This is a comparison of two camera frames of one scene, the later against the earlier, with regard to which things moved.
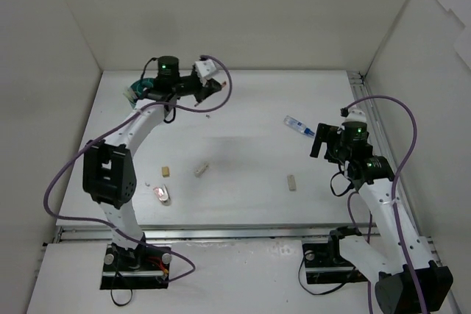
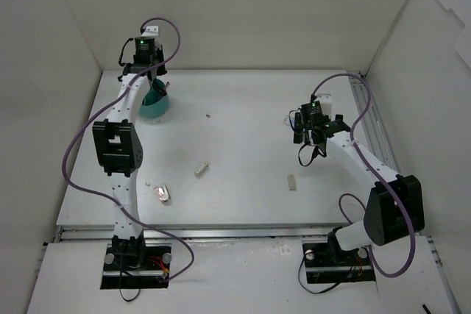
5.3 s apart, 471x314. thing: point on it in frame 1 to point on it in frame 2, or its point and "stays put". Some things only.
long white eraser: [292, 185] stays put
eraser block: [197, 173] stays put
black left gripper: [202, 90] to [159, 68]
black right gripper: [320, 139] to [298, 127]
